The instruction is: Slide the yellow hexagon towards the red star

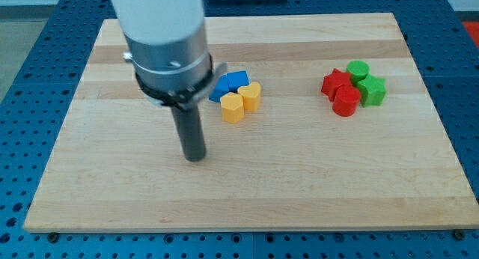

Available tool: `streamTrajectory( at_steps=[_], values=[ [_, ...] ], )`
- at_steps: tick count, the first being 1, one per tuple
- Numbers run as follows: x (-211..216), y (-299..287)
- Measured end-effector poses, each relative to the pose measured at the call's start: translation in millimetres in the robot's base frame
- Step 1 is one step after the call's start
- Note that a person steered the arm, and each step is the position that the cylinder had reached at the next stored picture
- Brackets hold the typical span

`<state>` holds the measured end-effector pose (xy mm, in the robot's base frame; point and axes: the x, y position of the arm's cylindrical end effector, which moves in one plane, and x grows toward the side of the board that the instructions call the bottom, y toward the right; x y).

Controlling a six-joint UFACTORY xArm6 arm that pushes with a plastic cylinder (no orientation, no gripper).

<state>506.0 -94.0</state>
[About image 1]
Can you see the yellow hexagon block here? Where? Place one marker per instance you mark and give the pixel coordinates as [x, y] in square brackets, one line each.
[232, 108]

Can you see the wooden board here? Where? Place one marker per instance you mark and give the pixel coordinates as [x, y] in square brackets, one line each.
[292, 165]

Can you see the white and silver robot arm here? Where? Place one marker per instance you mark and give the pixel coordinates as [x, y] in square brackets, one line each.
[168, 48]

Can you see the yellow heart block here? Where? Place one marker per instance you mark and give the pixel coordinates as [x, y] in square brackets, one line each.
[251, 96]

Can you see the green cylinder block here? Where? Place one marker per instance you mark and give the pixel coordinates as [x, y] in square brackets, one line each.
[358, 70]

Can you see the red cylinder block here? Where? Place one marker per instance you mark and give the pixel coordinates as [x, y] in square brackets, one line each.
[346, 101]

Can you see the red star block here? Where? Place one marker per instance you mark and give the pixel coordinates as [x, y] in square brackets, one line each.
[333, 81]

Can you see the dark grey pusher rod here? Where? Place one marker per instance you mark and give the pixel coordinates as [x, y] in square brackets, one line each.
[190, 132]

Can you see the blue cube block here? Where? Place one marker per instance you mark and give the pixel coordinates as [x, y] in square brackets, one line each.
[237, 79]

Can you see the blue crescent block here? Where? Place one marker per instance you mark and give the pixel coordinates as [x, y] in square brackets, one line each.
[221, 88]

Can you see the green star block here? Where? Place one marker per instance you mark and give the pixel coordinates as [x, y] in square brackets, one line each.
[372, 90]

